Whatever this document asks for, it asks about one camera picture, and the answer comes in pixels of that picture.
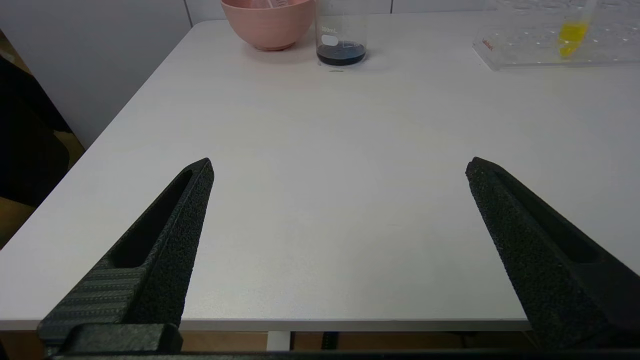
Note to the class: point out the dark office chair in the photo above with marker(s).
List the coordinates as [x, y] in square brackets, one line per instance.
[25, 140]

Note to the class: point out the clear acrylic test tube rack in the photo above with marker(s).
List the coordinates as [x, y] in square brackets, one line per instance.
[525, 45]

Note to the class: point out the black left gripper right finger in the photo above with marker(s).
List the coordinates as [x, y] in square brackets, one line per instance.
[545, 265]

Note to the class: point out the pink plastic bowl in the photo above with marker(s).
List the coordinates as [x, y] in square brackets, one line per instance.
[270, 25]

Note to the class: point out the yellow pigment test tube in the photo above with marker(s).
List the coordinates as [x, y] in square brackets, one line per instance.
[572, 35]

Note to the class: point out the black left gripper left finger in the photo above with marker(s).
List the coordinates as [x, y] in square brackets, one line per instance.
[155, 260]

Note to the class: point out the clear glass beaker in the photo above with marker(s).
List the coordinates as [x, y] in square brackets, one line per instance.
[341, 45]

